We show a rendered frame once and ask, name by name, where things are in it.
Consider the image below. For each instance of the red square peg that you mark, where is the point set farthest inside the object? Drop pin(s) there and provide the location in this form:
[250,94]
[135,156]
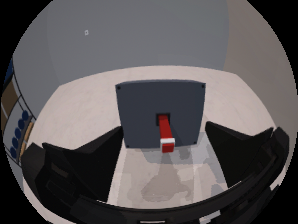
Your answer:
[167,139]

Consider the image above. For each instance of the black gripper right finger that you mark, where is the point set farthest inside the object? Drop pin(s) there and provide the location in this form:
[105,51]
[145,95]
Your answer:
[234,149]

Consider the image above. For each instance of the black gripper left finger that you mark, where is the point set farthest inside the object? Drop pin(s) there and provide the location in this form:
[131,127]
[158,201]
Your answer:
[93,163]

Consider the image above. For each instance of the dark grey sloped panel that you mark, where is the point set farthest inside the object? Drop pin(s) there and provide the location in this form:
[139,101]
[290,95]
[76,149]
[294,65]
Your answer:
[139,103]

